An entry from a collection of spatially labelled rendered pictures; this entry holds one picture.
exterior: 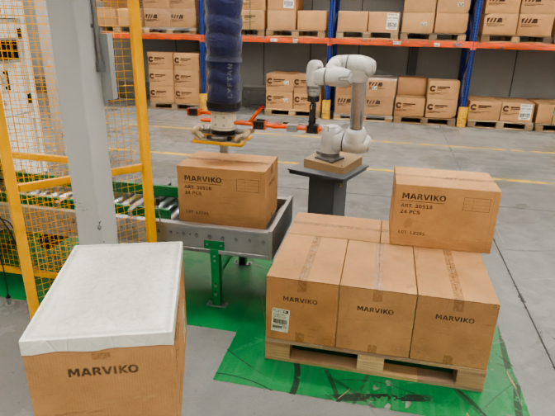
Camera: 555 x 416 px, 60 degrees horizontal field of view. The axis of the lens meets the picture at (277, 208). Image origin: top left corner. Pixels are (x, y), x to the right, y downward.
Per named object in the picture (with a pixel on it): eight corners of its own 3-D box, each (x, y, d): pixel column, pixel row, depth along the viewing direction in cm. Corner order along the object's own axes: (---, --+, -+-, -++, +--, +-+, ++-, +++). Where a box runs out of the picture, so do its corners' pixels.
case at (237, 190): (179, 221, 330) (176, 165, 316) (199, 201, 367) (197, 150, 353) (264, 229, 320) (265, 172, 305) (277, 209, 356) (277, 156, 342)
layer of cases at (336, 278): (265, 337, 277) (266, 275, 263) (296, 260, 368) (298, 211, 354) (486, 371, 254) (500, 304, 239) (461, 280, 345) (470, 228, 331)
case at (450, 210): (389, 243, 304) (396, 183, 290) (388, 220, 341) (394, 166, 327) (490, 253, 293) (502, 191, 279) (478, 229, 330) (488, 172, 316)
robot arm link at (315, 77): (303, 86, 299) (323, 87, 295) (304, 59, 294) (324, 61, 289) (308, 84, 309) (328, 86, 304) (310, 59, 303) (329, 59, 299)
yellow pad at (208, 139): (192, 143, 316) (192, 135, 314) (196, 139, 325) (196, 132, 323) (242, 147, 310) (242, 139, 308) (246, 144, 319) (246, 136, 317)
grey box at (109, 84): (76, 97, 235) (68, 32, 224) (82, 96, 240) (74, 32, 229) (113, 99, 231) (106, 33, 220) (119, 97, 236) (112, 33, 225)
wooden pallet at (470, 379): (264, 358, 282) (265, 337, 277) (295, 276, 373) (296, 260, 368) (482, 392, 258) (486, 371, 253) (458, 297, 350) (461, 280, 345)
